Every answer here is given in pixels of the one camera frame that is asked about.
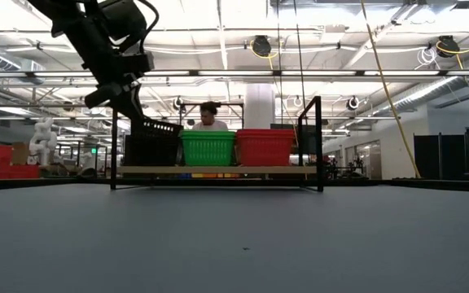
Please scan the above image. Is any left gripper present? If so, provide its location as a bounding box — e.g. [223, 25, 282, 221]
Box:
[81, 52, 156, 123]

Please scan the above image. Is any black plastic basket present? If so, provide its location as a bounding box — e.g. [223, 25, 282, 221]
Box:
[129, 116, 185, 142]
[123, 133, 182, 167]

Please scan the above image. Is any person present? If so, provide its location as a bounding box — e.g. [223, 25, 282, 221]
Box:
[191, 101, 230, 132]

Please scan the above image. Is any long ceiling light strip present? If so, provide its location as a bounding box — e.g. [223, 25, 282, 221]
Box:
[0, 69, 469, 77]

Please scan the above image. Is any cardboard box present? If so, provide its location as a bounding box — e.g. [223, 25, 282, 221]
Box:
[12, 141, 31, 166]

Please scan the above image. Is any low red bin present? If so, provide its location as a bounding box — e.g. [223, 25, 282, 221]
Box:
[0, 164, 40, 179]

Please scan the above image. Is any white round pillar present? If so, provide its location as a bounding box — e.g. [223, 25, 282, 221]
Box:
[244, 83, 276, 130]

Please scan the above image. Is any wooden shelf with black frame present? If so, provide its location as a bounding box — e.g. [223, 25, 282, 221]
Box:
[110, 95, 326, 193]

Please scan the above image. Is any black ceiling cable reel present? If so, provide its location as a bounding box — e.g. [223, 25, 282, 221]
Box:
[252, 35, 273, 59]
[436, 34, 460, 56]

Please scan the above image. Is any yellow hanging cable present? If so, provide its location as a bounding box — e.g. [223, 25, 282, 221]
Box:
[359, 0, 422, 179]

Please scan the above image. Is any black table frame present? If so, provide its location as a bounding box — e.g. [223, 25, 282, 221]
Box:
[0, 177, 469, 193]

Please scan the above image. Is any black partition wall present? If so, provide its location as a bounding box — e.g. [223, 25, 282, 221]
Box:
[413, 126, 469, 181]

